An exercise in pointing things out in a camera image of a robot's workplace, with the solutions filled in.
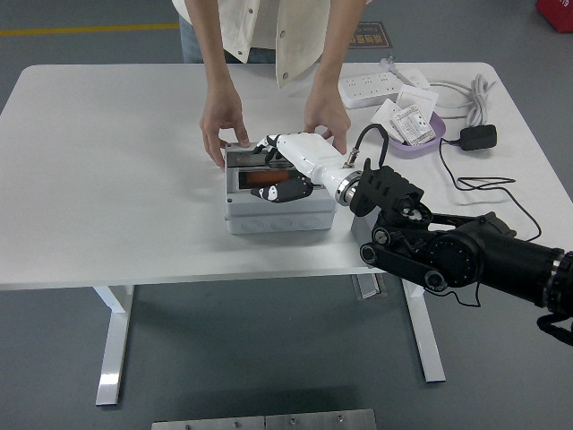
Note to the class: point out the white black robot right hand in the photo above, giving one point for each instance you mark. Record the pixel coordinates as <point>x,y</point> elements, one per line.
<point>309,152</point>

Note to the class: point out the person's right hand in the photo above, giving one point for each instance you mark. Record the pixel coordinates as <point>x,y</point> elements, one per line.
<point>219,116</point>

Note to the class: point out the person's left hand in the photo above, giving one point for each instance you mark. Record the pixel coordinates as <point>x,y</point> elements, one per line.
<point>327,112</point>

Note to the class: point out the orange cylindrical battery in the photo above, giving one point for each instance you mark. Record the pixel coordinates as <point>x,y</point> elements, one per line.
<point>264,179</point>

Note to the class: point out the grey plastic junction box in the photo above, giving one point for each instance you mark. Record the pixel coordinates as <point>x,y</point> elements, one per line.
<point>277,219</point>

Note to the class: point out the person's right forearm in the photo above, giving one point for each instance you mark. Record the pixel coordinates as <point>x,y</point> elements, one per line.
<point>217,62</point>

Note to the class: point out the person's left forearm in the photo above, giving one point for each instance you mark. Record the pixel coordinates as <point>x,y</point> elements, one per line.
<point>331,67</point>

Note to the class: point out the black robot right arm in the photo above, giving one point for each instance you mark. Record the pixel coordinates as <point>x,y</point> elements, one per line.
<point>456,260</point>

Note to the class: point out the silver floor outlet box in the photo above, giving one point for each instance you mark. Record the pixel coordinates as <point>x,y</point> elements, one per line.
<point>369,286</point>

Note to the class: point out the white power strip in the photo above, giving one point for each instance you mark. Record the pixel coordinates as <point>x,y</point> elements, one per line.
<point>369,89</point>

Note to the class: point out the small white socket panel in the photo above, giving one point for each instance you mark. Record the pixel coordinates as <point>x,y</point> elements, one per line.
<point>384,114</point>

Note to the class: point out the person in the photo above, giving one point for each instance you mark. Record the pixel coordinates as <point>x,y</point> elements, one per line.
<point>291,36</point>

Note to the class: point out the brown floor sign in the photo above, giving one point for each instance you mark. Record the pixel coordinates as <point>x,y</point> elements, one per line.
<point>371,39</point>

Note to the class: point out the bagged socket with label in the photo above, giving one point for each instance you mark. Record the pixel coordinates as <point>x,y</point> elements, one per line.
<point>412,123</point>

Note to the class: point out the large white socket panel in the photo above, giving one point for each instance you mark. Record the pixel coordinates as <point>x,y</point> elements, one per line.
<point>418,100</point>

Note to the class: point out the grey foam block holder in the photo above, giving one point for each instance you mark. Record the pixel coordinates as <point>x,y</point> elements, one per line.
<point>360,233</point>

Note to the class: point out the purple plastic tray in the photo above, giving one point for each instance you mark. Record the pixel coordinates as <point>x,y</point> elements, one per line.
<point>436,130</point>

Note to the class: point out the black power adapter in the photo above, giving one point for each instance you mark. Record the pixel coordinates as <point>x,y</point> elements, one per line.
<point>479,136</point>

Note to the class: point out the white table leg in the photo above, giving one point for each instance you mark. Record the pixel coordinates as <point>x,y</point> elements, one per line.
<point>430,349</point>
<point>112,358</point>

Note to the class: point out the red object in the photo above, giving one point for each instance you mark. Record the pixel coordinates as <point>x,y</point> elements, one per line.
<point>557,13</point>

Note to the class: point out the grey metal plate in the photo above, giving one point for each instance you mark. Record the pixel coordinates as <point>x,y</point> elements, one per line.
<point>210,424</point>

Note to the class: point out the small white switch device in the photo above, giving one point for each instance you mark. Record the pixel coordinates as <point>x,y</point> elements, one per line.
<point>416,80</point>

